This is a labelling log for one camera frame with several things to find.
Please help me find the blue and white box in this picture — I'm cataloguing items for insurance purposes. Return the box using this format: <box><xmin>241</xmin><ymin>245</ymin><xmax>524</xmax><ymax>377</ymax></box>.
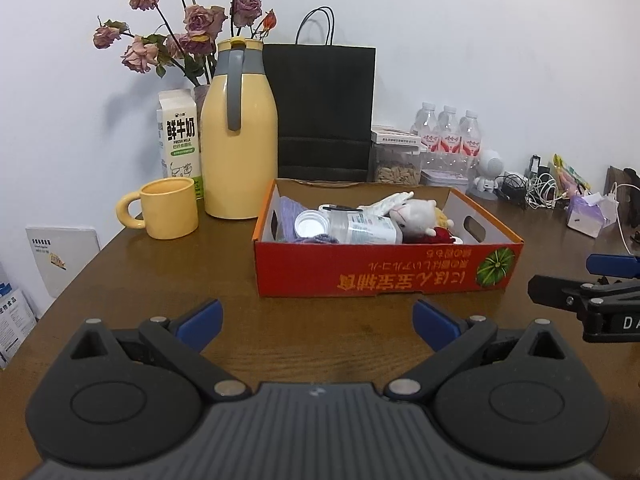
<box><xmin>0</xmin><ymin>260</ymin><xmax>39</xmax><ymax>369</ymax></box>

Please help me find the clear jar of seeds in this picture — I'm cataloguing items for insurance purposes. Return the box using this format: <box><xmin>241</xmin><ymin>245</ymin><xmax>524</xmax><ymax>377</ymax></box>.
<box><xmin>372</xmin><ymin>142</ymin><xmax>422</xmax><ymax>185</ymax></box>

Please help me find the purple drawstring bag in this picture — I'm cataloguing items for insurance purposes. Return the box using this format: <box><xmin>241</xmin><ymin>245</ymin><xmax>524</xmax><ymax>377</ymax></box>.
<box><xmin>277</xmin><ymin>195</ymin><xmax>341</xmax><ymax>246</ymax></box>

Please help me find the yellow thermos jug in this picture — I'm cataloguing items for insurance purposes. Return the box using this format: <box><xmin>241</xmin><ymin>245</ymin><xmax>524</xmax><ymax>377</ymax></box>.
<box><xmin>200</xmin><ymin>37</ymin><xmax>279</xmax><ymax>220</ymax></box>

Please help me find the white cable tangle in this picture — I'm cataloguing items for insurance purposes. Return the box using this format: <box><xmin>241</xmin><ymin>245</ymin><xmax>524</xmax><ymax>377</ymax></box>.
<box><xmin>525</xmin><ymin>172</ymin><xmax>559</xmax><ymax>210</ymax></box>

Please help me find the white milk carton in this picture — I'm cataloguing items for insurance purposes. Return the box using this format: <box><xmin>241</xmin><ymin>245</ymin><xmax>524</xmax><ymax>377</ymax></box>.
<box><xmin>157</xmin><ymin>89</ymin><xmax>205</xmax><ymax>201</ymax></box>

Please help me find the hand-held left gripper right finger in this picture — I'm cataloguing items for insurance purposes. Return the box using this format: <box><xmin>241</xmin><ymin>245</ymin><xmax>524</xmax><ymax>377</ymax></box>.
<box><xmin>384</xmin><ymin>297</ymin><xmax>571</xmax><ymax>404</ymax></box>

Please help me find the lilac tissue pack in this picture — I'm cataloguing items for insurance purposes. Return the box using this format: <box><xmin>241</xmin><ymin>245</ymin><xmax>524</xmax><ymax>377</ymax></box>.
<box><xmin>566</xmin><ymin>192</ymin><xmax>621</xmax><ymax>239</ymax></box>

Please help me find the white flat box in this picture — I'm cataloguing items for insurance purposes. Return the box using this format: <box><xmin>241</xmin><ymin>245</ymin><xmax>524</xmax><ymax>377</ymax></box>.
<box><xmin>371</xmin><ymin>126</ymin><xmax>424</xmax><ymax>147</ymax></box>

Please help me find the white and yellow plush toy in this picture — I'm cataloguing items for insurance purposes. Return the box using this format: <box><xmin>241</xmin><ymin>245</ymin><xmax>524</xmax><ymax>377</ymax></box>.
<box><xmin>389</xmin><ymin>199</ymin><xmax>454</xmax><ymax>244</ymax></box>

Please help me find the dried rose bouquet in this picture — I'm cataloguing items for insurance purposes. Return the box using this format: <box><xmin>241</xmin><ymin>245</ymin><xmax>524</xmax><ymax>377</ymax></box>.
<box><xmin>93</xmin><ymin>0</ymin><xmax>278</xmax><ymax>87</ymax></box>

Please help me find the black paper bag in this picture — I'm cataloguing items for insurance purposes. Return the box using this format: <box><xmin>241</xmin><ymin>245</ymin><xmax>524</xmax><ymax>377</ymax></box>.
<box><xmin>262</xmin><ymin>6</ymin><xmax>377</xmax><ymax>185</ymax></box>

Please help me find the clear plastic jar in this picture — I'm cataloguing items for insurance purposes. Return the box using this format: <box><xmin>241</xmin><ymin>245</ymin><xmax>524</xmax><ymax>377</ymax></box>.
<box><xmin>320</xmin><ymin>208</ymin><xmax>404</xmax><ymax>245</ymax></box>

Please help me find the brown wooden stand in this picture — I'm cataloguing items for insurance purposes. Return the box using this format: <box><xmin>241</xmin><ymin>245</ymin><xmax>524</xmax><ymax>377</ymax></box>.
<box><xmin>605</xmin><ymin>165</ymin><xmax>640</xmax><ymax>211</ymax></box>

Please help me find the colourful snack packet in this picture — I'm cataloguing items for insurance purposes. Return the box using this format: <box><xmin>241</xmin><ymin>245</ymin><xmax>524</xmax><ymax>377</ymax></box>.
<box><xmin>551</xmin><ymin>155</ymin><xmax>591</xmax><ymax>194</ymax></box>

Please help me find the white robot toy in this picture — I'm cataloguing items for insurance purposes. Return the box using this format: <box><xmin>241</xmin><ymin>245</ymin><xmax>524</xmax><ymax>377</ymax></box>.
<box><xmin>466</xmin><ymin>149</ymin><xmax>505</xmax><ymax>199</ymax></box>

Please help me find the lilac metal tin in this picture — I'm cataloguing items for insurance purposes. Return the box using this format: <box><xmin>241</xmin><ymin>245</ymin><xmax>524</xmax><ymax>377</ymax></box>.
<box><xmin>420</xmin><ymin>168</ymin><xmax>474</xmax><ymax>189</ymax></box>

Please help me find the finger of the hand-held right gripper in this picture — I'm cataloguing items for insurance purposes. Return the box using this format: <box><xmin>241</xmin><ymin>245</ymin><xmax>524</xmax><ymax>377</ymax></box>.
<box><xmin>586</xmin><ymin>253</ymin><xmax>640</xmax><ymax>279</ymax></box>
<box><xmin>528</xmin><ymin>273</ymin><xmax>640</xmax><ymax>318</ymax></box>

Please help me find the yellow mug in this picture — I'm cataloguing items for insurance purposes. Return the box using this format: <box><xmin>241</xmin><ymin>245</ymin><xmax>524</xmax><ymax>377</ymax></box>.
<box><xmin>116</xmin><ymin>177</ymin><xmax>200</xmax><ymax>240</ymax></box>

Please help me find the red cardboard box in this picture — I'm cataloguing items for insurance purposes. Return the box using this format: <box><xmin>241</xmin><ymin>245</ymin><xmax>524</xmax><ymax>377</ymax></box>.
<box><xmin>252</xmin><ymin>178</ymin><xmax>525</xmax><ymax>299</ymax></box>

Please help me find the white plastic bag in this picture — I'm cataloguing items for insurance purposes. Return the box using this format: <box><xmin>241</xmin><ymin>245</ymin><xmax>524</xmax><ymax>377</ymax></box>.
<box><xmin>370</xmin><ymin>190</ymin><xmax>416</xmax><ymax>219</ymax></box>

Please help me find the glass vase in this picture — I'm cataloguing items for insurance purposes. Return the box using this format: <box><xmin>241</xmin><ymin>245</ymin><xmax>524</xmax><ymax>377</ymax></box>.
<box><xmin>193</xmin><ymin>85</ymin><xmax>211</xmax><ymax>127</ymax></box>

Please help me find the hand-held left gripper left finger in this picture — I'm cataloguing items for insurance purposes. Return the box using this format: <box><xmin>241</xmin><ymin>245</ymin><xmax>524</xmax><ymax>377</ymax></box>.
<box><xmin>65</xmin><ymin>298</ymin><xmax>252</xmax><ymax>403</ymax></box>

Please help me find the white charging cable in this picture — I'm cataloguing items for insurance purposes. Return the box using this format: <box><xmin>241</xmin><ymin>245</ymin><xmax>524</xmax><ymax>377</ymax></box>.
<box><xmin>612</xmin><ymin>182</ymin><xmax>640</xmax><ymax>257</ymax></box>

